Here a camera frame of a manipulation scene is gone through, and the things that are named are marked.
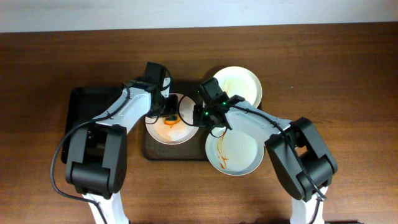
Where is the orange green sponge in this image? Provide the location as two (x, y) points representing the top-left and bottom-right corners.
(164, 114), (181, 126)

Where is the white plate stained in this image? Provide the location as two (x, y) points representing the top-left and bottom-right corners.
(145, 96), (199, 145)

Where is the white plate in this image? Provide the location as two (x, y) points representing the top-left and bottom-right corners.
(213, 66), (262, 107)
(205, 128), (264, 176)

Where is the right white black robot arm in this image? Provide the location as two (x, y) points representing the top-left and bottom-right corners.
(193, 95), (338, 223)

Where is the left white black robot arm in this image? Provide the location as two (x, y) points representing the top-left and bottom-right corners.
(65, 78), (177, 223)

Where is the brown serving tray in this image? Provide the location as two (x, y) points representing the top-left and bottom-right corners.
(141, 80), (210, 161)

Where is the small black tray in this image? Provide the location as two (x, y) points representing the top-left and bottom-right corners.
(65, 86), (123, 162)

